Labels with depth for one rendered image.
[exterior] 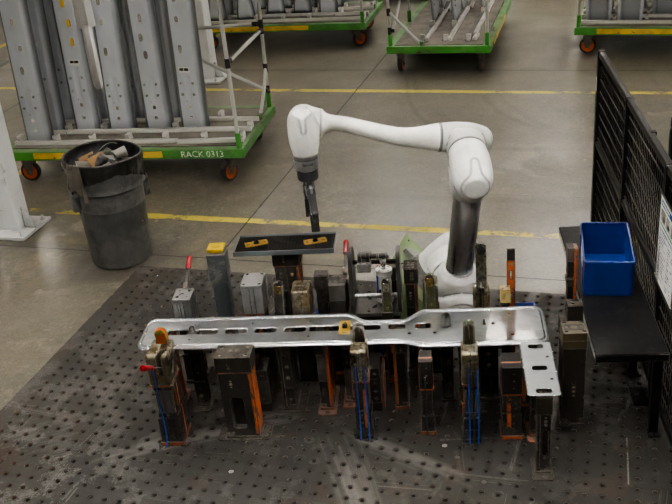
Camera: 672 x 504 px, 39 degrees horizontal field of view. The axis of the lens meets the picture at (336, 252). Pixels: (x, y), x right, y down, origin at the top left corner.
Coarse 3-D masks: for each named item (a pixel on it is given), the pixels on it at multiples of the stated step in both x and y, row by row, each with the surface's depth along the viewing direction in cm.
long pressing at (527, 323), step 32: (160, 320) 335; (192, 320) 334; (224, 320) 332; (256, 320) 330; (288, 320) 328; (320, 320) 327; (352, 320) 325; (384, 320) 322; (416, 320) 321; (480, 320) 318; (512, 320) 316; (544, 320) 315
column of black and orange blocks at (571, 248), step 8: (568, 248) 316; (576, 248) 316; (568, 256) 317; (576, 256) 317; (568, 264) 319; (576, 264) 318; (568, 272) 320; (576, 272) 320; (568, 280) 321; (576, 280) 321; (568, 288) 323; (576, 288) 323; (568, 296) 325
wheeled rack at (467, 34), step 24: (408, 0) 972; (480, 0) 1037; (504, 0) 1035; (408, 24) 973; (432, 24) 950; (456, 24) 940; (480, 24) 932; (408, 48) 899; (432, 48) 893; (456, 48) 886; (480, 48) 880
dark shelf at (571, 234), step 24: (576, 240) 357; (600, 312) 310; (624, 312) 309; (648, 312) 308; (600, 336) 298; (624, 336) 297; (648, 336) 296; (600, 360) 290; (624, 360) 289; (648, 360) 288
